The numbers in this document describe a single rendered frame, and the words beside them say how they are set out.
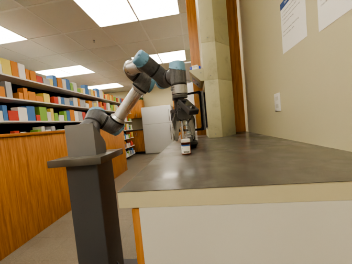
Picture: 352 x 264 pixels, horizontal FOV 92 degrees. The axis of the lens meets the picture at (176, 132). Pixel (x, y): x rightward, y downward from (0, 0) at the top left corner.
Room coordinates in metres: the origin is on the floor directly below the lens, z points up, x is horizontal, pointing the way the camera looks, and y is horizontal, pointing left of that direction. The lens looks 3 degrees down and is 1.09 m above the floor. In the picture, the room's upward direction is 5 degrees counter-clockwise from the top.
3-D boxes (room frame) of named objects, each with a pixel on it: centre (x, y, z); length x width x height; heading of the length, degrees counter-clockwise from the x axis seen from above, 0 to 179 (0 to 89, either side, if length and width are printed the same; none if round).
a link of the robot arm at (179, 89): (0.80, -0.03, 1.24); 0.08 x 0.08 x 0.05
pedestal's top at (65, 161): (1.10, 0.58, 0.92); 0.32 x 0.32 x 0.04; 85
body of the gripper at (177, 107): (0.80, -0.03, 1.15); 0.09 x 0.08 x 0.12; 23
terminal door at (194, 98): (1.77, -0.15, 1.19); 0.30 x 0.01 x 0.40; 62
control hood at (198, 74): (1.55, -0.23, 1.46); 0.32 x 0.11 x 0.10; 173
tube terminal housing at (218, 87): (1.53, -0.41, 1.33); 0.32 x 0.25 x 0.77; 173
